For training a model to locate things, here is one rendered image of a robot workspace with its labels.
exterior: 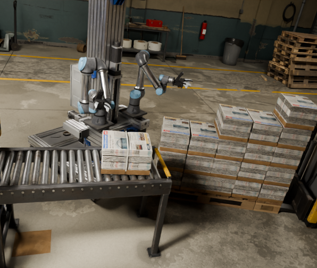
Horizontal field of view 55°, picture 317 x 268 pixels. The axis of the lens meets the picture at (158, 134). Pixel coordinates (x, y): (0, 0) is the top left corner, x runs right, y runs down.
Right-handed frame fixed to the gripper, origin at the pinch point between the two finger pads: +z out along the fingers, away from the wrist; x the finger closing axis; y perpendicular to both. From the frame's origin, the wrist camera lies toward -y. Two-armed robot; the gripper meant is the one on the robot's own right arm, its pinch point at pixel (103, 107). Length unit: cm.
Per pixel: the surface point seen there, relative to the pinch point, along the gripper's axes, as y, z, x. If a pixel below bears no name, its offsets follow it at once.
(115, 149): 20.4, 29.5, -4.8
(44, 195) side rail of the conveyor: 56, 34, 41
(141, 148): 17.4, 32.2, -24.1
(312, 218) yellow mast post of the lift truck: 78, 68, -227
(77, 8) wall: 2, -683, -119
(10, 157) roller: 52, -10, 61
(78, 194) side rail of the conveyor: 53, 37, 18
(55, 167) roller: 48, 11, 32
